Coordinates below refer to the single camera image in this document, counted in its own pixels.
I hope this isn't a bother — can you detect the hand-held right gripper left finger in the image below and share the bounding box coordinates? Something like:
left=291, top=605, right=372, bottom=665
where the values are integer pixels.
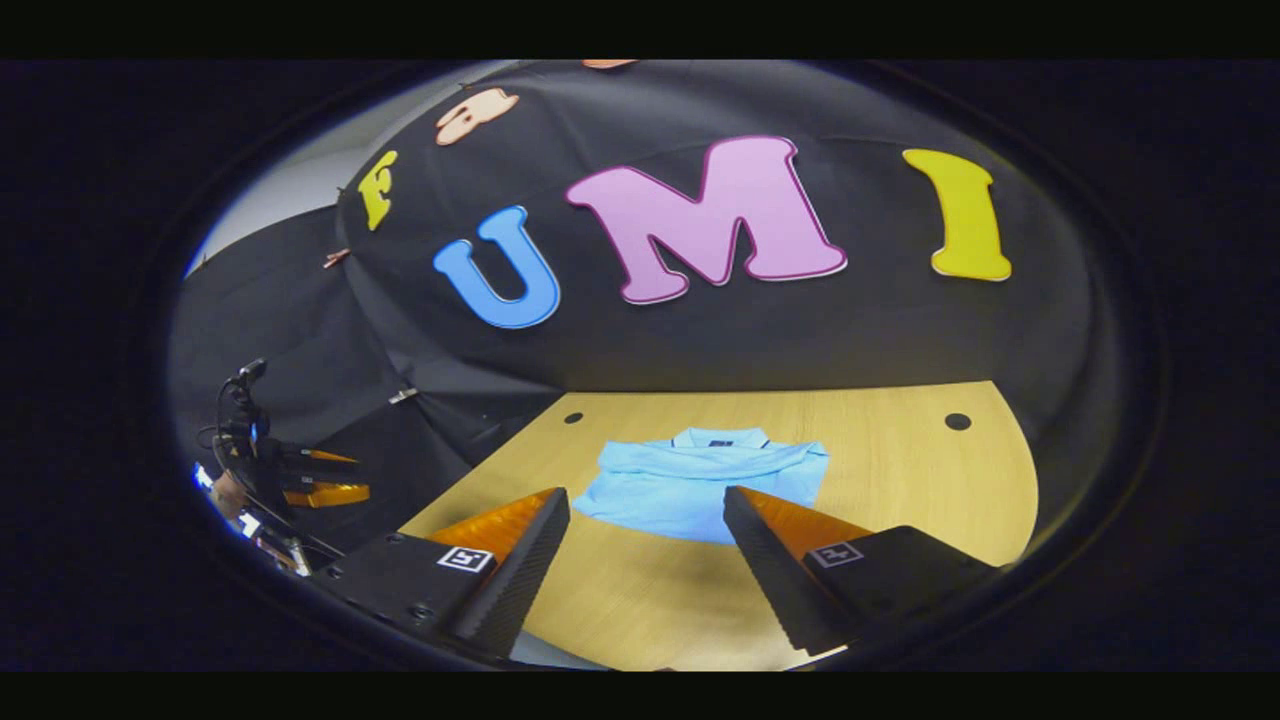
left=310, top=487, right=571, bottom=661

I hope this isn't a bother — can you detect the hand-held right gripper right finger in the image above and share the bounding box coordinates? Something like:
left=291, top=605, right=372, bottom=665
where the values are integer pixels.
left=722, top=486, right=1006, bottom=658

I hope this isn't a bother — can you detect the light blue T-shirt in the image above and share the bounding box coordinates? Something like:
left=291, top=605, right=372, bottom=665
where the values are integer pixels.
left=572, top=427, right=831, bottom=546

